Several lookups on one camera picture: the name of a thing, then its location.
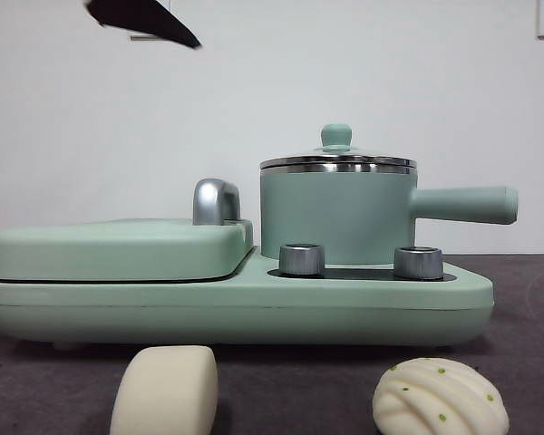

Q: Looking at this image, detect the green pot with handle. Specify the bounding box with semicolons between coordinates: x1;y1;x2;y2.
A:
258;163;520;266

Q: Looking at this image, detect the pleated bun with green dots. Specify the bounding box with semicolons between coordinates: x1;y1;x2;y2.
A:
372;356;510;435

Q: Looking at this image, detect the glass pot lid green knob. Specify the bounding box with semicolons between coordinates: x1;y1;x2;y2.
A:
258;123;418;170

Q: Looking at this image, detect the plain white steamed bun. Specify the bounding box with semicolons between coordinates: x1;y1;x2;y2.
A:
109;344;219;435

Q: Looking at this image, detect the silver griddle lid handle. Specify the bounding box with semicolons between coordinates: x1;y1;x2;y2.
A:
192;178;242;227

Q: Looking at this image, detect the silver control knob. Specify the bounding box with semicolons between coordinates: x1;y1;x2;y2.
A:
393;246;445;280
278;243;326;276

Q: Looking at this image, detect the green griddle lid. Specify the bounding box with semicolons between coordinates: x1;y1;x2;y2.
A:
0;218;255;281

